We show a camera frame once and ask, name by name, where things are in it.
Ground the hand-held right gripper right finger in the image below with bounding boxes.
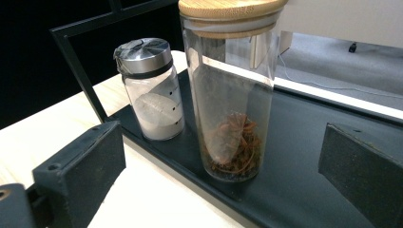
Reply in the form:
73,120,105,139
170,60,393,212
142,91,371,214
317,123,403,228

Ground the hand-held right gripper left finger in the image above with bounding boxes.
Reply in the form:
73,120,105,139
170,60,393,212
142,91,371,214
32,120,127,228

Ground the black metal two-tier rack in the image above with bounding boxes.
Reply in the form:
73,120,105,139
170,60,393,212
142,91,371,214
49,0,403,228

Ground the glass jar with metal lid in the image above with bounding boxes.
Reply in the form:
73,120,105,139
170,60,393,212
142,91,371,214
112,37,186,142

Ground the glass jar with bamboo lid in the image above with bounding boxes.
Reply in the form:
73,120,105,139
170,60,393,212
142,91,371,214
178,0,289,183

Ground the white floor cable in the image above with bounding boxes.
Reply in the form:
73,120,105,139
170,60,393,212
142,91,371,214
278,55,403,100

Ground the black metal frame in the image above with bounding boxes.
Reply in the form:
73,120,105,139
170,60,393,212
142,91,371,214
0,0,185,130

